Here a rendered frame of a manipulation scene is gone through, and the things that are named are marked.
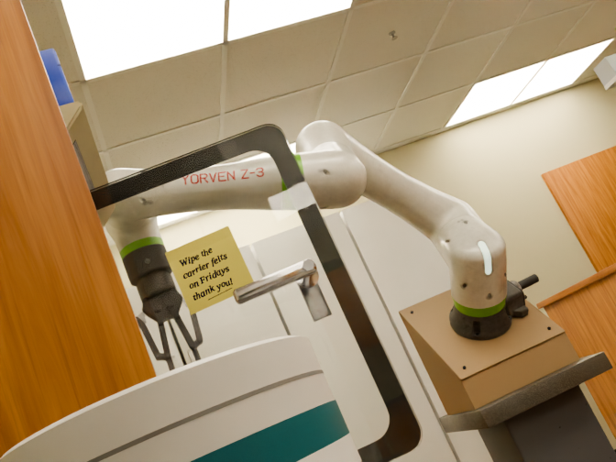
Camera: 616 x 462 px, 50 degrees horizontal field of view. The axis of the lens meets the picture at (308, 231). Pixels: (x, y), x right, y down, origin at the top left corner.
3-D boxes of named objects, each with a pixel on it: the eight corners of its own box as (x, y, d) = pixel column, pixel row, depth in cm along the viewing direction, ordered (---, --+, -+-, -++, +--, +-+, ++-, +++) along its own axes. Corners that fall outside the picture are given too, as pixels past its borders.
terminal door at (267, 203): (148, 576, 63) (28, 216, 74) (427, 444, 68) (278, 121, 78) (146, 577, 63) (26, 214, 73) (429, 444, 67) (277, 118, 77)
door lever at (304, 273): (242, 317, 70) (233, 295, 71) (322, 282, 72) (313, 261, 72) (238, 308, 65) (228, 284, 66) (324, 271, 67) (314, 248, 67)
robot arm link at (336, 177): (357, 188, 144) (358, 137, 138) (371, 216, 133) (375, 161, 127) (274, 195, 141) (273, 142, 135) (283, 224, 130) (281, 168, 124)
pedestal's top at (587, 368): (550, 382, 174) (543, 368, 175) (613, 368, 143) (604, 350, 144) (445, 433, 167) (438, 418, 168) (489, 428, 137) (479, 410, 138)
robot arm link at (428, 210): (476, 203, 171) (311, 101, 149) (502, 234, 158) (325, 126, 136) (445, 240, 176) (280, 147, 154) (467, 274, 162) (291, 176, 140)
